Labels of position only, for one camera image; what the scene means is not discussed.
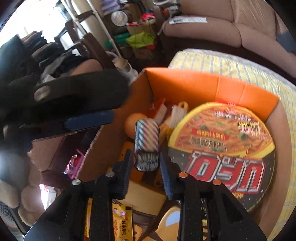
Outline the round instant noodle bowl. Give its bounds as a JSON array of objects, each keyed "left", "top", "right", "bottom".
[{"left": 168, "top": 102, "right": 276, "bottom": 211}]

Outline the checkered small pouch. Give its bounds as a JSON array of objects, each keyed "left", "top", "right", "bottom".
[{"left": 133, "top": 118, "right": 159, "bottom": 172}]

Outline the yellow snack packet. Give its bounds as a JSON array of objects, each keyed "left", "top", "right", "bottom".
[{"left": 84, "top": 198, "right": 133, "bottom": 241}]

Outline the orange ball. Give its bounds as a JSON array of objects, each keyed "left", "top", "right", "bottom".
[{"left": 125, "top": 113, "right": 147, "bottom": 139}]

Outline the orange cardboard box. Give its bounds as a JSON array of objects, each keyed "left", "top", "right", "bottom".
[{"left": 74, "top": 67, "right": 293, "bottom": 239}]

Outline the green bag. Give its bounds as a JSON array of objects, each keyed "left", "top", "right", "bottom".
[{"left": 126, "top": 32, "right": 157, "bottom": 49}]

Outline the yellow plaid tablecloth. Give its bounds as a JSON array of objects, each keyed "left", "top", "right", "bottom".
[{"left": 169, "top": 48, "right": 296, "bottom": 241}]

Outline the white paper sheet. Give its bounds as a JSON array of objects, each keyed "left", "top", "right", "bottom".
[{"left": 169, "top": 16, "right": 208, "bottom": 25}]

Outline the brown three-seat sofa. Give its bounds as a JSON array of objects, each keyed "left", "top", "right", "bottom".
[{"left": 154, "top": 1, "right": 295, "bottom": 81}]

